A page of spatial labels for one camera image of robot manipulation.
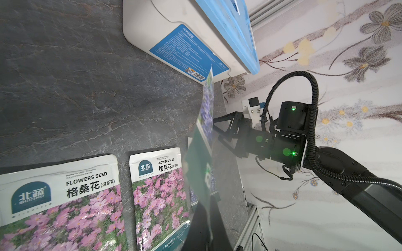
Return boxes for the pink cosmos seed packet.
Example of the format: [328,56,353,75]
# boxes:
[129,147,191,251]
[1,155,128,251]

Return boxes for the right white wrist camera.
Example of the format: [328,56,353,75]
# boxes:
[241,97,263,123]

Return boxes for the lavender seed packet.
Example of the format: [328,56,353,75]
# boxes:
[183,64,216,233]
[189,170,221,211]

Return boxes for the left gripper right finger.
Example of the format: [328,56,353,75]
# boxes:
[209,197,233,251]

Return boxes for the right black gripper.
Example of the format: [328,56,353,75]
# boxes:
[213,112,275,159]

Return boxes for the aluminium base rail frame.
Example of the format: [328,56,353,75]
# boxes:
[234,205,267,251]

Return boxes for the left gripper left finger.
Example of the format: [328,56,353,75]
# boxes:
[181,205,210,251]

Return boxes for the blue lidded storage box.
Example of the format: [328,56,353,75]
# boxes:
[122,1,260,84]

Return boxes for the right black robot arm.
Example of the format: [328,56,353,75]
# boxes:
[213,101,402,242]

